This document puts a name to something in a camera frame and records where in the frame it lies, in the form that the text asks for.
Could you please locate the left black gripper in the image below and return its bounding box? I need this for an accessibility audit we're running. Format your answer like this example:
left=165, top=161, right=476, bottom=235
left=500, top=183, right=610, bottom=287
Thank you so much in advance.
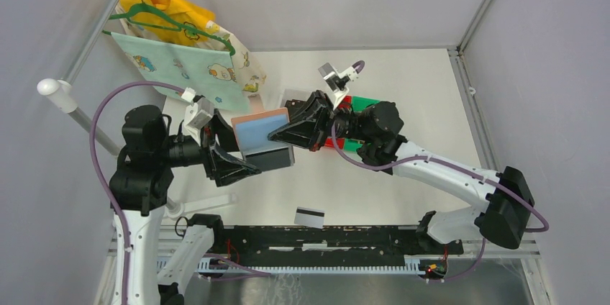
left=157, top=106, right=262, bottom=183

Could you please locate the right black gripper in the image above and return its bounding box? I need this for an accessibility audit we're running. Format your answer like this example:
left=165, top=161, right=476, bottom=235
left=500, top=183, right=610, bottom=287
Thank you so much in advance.
left=267, top=90, right=372, bottom=153

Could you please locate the tan leather card holder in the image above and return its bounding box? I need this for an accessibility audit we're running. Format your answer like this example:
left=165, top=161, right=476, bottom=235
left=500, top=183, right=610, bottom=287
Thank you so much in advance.
left=231, top=95, right=290, bottom=160

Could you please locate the black credit card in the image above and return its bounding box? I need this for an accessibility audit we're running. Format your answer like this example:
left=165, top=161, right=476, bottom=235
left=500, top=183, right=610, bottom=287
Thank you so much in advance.
left=244, top=146, right=294, bottom=172

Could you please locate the silver magnetic stripe card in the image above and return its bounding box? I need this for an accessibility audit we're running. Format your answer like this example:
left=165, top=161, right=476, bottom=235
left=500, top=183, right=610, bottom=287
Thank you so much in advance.
left=293, top=206, right=325, bottom=229

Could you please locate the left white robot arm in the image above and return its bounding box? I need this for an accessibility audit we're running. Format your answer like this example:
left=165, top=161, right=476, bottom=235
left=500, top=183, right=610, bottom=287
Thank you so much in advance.
left=109, top=105, right=260, bottom=304

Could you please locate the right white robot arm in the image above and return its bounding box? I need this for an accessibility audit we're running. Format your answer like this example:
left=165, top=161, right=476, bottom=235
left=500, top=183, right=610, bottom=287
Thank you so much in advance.
left=268, top=91, right=534, bottom=253

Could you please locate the red plastic bin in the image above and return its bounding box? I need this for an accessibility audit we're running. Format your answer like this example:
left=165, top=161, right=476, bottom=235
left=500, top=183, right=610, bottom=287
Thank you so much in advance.
left=324, top=95, right=357, bottom=153

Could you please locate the white plastic bin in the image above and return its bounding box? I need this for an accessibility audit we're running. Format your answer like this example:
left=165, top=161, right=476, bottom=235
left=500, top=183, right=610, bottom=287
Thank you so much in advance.
left=278, top=87, right=314, bottom=107

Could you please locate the green plastic bin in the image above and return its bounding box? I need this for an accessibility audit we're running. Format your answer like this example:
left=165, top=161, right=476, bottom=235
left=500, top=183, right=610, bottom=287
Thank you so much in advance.
left=340, top=96, right=379, bottom=153

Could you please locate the cream patterned cloth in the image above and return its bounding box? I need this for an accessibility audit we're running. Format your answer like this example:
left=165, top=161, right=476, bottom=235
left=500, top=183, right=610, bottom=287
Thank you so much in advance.
left=204, top=21, right=267, bottom=96

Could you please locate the light green patterned cloth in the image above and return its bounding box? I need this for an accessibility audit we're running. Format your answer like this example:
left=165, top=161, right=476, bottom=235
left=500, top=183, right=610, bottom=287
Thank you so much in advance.
left=111, top=32, right=250, bottom=113

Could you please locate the green clothes hanger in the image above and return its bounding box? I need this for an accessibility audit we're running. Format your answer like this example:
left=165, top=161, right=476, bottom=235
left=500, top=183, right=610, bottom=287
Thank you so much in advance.
left=108, top=3, right=236, bottom=55

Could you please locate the yellow garment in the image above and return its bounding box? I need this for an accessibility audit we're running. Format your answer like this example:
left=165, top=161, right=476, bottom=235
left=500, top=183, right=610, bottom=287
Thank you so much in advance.
left=118, top=0, right=222, bottom=47

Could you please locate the metal clothes rack pole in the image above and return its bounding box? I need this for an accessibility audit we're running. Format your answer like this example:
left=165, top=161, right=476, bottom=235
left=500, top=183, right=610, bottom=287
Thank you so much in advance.
left=37, top=0, right=182, bottom=213

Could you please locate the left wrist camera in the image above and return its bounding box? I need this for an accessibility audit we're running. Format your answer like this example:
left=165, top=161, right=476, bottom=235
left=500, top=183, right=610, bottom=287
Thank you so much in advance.
left=181, top=87, right=215, bottom=145

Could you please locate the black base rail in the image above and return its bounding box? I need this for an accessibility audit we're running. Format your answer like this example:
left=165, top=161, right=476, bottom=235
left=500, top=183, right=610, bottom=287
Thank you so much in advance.
left=210, top=225, right=464, bottom=267

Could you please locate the white cable duct strip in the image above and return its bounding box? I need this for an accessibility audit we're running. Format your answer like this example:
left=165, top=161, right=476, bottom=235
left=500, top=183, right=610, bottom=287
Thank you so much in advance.
left=157, top=257, right=423, bottom=276

